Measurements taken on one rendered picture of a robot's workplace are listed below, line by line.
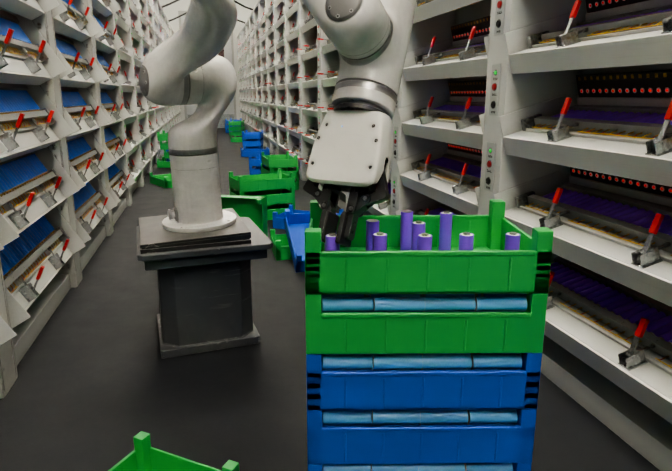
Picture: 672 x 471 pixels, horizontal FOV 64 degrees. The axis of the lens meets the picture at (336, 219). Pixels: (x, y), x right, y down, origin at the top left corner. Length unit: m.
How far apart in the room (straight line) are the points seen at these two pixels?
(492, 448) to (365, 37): 0.55
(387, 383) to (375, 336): 0.07
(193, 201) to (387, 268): 0.81
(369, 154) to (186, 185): 0.78
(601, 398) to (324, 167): 0.79
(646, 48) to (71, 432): 1.24
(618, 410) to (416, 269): 0.65
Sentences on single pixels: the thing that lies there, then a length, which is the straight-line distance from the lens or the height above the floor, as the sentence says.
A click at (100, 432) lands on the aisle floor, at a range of 1.21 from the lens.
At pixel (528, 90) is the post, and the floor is 0.65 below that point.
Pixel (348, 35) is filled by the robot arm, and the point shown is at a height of 0.71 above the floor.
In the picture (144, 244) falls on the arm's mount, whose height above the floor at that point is 0.30.
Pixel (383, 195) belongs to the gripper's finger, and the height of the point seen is 0.52.
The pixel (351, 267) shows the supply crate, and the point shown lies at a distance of 0.65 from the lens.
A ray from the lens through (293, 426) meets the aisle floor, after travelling 1.13.
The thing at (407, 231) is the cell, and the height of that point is 0.44.
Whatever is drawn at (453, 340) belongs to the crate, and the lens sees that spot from 0.70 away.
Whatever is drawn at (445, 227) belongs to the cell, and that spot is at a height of 0.45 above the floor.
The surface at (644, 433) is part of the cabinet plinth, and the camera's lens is 1.17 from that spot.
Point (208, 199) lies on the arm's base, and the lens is 1.38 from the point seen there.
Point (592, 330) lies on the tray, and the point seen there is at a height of 0.17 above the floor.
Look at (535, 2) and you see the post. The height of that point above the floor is 0.85.
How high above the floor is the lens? 0.64
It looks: 13 degrees down
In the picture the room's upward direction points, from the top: straight up
